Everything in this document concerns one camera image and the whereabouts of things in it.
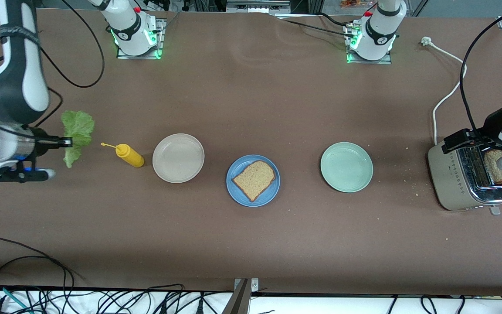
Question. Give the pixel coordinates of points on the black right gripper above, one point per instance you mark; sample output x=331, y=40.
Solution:
x=41, y=143

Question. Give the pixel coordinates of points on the beige chrome toaster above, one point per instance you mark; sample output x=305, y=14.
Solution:
x=449, y=183

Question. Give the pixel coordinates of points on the mint green round plate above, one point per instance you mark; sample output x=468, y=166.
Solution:
x=347, y=167

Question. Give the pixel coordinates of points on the beige round plate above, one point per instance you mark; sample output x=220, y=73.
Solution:
x=178, y=158

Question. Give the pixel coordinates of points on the small metal bracket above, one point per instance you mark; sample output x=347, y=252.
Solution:
x=254, y=284

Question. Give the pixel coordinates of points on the white sheet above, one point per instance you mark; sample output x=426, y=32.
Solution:
x=320, y=307

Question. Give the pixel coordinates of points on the yellow mustard squeeze bottle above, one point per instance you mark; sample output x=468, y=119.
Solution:
x=131, y=157

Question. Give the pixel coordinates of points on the orange packet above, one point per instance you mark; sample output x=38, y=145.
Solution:
x=355, y=3

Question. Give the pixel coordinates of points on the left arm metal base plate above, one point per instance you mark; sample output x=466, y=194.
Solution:
x=371, y=62

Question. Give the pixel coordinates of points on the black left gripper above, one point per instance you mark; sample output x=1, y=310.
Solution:
x=490, y=123

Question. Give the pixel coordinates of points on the grey metal box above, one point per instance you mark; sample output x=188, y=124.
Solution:
x=257, y=5

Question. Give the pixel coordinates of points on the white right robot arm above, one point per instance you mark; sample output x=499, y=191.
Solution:
x=11, y=87

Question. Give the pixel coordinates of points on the blue round plate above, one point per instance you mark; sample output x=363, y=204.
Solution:
x=235, y=163

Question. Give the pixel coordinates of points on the green lettuce leaf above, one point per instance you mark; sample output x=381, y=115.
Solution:
x=79, y=126

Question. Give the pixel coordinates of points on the brown bread slice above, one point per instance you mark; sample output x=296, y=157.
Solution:
x=501, y=178
x=253, y=179

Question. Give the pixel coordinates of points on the dark metal pole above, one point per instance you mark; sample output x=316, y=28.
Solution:
x=238, y=303

